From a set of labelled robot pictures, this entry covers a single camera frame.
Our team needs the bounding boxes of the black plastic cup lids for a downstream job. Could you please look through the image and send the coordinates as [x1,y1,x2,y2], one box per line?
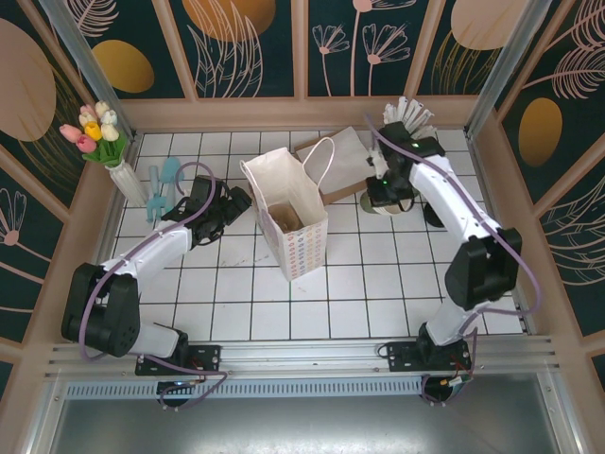
[422,201,449,232]

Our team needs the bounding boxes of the brown cardboard cup carrier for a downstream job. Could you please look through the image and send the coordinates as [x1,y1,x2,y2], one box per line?
[269,202,304,234]

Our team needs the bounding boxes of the white printed paper bag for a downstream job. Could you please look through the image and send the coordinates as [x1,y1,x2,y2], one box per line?
[239,136,338,284]

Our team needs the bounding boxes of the teal toy shovel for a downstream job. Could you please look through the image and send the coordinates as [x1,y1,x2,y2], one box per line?
[159,156,187,210]

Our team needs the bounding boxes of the teal toy rake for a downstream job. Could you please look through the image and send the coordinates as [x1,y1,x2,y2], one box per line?
[145,165,174,223]

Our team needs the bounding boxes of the brown wooden napkin tray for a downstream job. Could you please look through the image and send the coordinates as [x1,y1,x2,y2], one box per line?
[293,132,370,206]

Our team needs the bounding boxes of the white paper napkin stack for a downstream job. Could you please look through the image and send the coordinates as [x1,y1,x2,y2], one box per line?
[296,126,380,191]

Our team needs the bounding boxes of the white ribbed vase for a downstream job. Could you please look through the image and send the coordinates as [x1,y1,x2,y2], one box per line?
[108,159,149,208]

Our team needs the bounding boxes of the artificial tulip bouquet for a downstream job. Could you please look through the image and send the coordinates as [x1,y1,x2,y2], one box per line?
[60,100,130,167]

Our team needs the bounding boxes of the small circuit board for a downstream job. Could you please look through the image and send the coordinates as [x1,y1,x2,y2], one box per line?
[441,373,475,395]

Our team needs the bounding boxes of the grey metal panel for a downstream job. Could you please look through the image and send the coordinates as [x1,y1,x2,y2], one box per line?
[27,373,585,454]

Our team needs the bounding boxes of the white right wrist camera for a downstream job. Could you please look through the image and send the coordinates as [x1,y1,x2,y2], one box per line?
[366,146,390,180]

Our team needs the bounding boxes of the aluminium side rail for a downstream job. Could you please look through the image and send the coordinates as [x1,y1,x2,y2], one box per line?
[70,131,143,342]

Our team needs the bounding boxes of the aluminium frame post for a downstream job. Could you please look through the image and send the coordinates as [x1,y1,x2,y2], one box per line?
[40,0,139,139]
[465,0,564,139]

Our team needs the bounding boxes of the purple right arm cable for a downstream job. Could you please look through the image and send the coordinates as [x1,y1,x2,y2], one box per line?
[363,112,543,380]

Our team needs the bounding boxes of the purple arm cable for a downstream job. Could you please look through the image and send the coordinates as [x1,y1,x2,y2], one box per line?
[363,112,543,380]
[78,162,231,413]

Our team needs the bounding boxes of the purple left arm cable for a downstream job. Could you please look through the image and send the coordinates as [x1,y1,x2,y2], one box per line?
[78,162,231,413]

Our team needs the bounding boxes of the long aluminium base rail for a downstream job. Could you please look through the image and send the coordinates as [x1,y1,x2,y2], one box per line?
[44,342,563,380]

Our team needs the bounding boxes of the slotted grey cable duct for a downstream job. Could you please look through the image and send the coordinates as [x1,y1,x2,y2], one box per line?
[63,377,426,400]

